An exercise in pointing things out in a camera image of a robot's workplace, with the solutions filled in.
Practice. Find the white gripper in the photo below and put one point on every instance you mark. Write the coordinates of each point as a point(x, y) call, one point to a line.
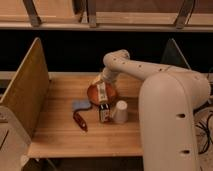
point(108, 75)

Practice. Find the white ceramic cup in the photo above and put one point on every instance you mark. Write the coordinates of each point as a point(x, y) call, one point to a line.
point(120, 113)

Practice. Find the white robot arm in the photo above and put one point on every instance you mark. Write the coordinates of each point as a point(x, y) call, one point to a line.
point(166, 101)

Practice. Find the blue eraser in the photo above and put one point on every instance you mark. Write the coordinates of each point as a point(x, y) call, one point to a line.
point(81, 105)

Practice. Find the orange round bowl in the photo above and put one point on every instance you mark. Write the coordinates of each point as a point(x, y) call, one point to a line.
point(92, 94)

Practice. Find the right dark side panel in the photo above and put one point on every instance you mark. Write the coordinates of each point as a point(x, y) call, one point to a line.
point(172, 55)

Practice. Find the left wooden side panel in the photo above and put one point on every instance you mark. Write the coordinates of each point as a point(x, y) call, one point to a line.
point(22, 101)

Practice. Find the upper wooden shelf frame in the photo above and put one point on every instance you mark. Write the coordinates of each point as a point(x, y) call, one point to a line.
point(108, 15)

